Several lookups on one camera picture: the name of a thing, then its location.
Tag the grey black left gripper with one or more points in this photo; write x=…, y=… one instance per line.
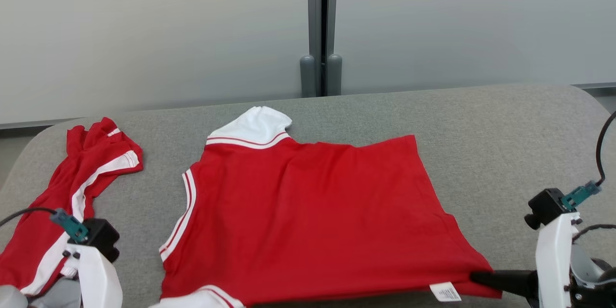
x=60, y=296

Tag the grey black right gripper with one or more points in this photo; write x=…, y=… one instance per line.
x=592, y=288

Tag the red shorts white stripes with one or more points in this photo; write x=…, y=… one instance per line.
x=31, y=250

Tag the red shirt white collar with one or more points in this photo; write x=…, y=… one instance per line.
x=313, y=202

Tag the grey wall baseboard strip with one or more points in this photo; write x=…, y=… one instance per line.
x=596, y=85
x=38, y=124

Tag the grey cylindrical post foot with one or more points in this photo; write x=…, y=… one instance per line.
x=334, y=74
x=308, y=77

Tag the grey metal partition post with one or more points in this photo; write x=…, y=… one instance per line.
x=314, y=9

